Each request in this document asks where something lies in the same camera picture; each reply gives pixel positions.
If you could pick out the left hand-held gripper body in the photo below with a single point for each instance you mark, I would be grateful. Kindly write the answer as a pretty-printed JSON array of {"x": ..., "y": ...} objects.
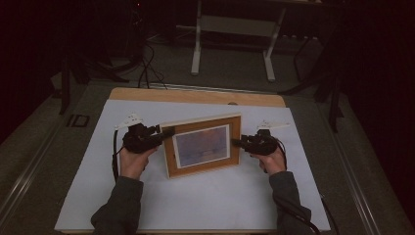
[{"x": 140, "y": 140}]

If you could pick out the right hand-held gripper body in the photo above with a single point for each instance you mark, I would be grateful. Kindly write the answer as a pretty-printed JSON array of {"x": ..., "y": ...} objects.
[{"x": 261, "y": 145}]

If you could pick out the wooden picture frame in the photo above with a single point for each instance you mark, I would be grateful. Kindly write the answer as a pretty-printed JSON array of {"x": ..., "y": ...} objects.
[{"x": 202, "y": 147}]

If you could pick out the person's right hand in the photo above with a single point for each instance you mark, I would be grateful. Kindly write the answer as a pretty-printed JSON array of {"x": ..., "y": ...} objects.
[{"x": 272, "y": 163}]

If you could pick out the person's left hand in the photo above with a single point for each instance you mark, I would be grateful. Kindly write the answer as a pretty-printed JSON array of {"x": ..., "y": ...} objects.
[{"x": 133, "y": 163}]

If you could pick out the white table mat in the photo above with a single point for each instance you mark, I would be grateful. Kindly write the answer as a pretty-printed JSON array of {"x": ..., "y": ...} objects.
[{"x": 215, "y": 202}]

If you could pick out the black metal stand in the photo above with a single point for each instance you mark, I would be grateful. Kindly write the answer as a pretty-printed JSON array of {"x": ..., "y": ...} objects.
[
  {"x": 334, "y": 98},
  {"x": 65, "y": 84}
]

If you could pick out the black floor bracket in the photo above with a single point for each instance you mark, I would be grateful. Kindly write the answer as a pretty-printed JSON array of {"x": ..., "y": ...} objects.
[{"x": 78, "y": 120}]

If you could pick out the metal floor rail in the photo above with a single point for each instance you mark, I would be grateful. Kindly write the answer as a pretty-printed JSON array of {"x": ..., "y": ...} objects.
[
  {"x": 355, "y": 182},
  {"x": 26, "y": 176}
]

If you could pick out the white metal desk frame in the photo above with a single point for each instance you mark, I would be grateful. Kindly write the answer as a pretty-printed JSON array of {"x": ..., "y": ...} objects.
[{"x": 235, "y": 26}]

